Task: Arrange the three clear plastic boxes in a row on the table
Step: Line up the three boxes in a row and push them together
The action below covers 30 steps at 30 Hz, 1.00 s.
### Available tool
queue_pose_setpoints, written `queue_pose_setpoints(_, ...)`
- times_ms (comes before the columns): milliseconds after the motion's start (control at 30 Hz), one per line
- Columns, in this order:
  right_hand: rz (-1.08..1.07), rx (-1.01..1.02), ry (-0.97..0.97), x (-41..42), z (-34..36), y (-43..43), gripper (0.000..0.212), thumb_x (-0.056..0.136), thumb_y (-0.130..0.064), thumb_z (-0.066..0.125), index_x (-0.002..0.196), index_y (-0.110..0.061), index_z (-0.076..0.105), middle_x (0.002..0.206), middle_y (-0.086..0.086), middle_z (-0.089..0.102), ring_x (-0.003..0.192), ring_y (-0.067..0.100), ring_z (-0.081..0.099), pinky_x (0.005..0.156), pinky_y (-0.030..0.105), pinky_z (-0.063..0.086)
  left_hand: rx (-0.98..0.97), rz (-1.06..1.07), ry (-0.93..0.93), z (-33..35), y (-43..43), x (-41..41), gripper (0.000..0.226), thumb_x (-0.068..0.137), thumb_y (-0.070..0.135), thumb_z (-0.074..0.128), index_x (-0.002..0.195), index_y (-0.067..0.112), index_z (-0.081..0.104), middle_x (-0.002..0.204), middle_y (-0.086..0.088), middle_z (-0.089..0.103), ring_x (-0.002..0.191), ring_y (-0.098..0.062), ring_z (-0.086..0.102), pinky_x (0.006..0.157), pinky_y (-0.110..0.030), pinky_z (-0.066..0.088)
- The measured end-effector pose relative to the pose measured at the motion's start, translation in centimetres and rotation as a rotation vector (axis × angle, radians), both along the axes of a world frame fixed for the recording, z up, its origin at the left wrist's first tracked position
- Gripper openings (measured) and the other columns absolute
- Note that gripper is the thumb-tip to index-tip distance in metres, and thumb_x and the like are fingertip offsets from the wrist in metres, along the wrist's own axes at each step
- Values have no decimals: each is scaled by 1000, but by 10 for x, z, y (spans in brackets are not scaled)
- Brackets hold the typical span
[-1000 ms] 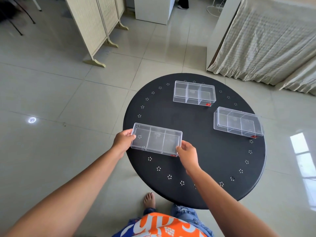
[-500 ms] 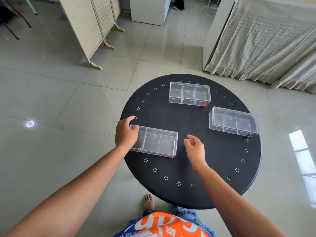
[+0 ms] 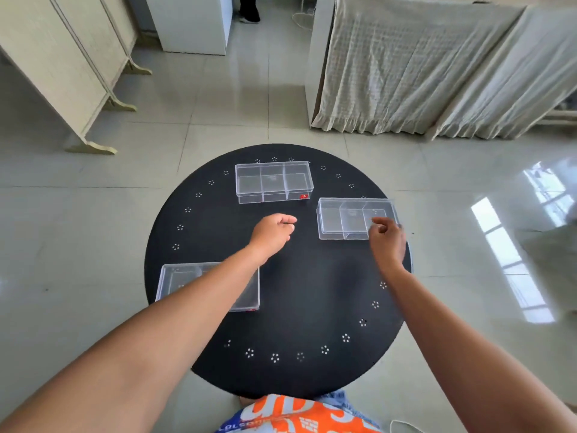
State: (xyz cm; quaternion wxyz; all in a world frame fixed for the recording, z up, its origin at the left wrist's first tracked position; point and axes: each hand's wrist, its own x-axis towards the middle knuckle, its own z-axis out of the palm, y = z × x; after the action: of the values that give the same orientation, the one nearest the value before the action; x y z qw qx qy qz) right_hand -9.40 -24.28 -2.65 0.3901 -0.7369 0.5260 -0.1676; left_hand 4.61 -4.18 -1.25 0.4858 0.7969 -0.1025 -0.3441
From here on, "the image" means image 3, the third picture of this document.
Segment person's left hand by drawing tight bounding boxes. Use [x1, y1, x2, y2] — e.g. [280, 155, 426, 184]
[247, 213, 298, 267]

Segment person's right hand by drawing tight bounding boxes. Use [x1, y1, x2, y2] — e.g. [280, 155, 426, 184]
[368, 216, 408, 274]

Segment person's left forearm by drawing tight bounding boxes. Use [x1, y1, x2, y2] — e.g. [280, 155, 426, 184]
[0, 248, 262, 433]

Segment person's right forearm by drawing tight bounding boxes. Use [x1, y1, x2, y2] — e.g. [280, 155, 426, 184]
[381, 263, 577, 433]

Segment clear plastic compartment box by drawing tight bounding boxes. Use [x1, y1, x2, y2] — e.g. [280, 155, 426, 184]
[155, 262, 261, 312]
[235, 161, 314, 204]
[317, 198, 400, 241]

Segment white textured cloth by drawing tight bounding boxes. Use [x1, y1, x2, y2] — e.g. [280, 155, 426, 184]
[311, 0, 526, 136]
[426, 3, 577, 141]

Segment white side panel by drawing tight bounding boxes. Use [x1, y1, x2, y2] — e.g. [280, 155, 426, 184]
[305, 0, 337, 127]

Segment orange printed shirt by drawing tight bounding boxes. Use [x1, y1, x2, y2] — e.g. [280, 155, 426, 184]
[216, 391, 385, 433]

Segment white cabinet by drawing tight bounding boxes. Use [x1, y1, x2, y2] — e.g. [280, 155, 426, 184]
[144, 0, 234, 56]

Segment beige folding screen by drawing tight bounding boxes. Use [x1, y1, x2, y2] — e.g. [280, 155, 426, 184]
[0, 0, 153, 155]

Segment white cable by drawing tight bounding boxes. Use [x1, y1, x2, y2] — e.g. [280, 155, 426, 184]
[389, 419, 426, 433]

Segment white wire stand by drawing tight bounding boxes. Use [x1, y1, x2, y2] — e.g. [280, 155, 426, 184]
[291, 0, 316, 31]

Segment white bed frame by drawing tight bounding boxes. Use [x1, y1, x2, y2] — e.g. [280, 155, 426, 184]
[536, 91, 577, 127]

